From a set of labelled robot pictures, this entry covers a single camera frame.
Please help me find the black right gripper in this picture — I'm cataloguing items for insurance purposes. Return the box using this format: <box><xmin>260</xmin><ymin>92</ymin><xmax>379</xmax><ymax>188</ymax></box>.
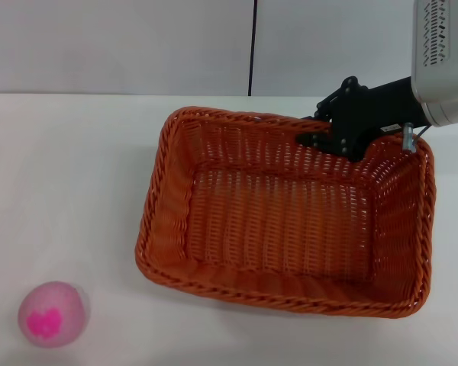
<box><xmin>295</xmin><ymin>75</ymin><xmax>431</xmax><ymax>164</ymax></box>

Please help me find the orange woven rectangular basket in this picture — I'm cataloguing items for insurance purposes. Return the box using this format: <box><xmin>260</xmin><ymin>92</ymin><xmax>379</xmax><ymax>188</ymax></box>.
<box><xmin>134</xmin><ymin>105</ymin><xmax>436</xmax><ymax>318</ymax></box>

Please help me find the pink ball with magenta patch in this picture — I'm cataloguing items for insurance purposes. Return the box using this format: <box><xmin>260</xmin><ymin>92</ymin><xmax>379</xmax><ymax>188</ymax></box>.
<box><xmin>18</xmin><ymin>281</ymin><xmax>92</xmax><ymax>348</ymax></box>

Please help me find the grey cable with metal plug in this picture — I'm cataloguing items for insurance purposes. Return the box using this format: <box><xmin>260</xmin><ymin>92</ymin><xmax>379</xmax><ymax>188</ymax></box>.
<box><xmin>402</xmin><ymin>122</ymin><xmax>431</xmax><ymax>154</ymax></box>

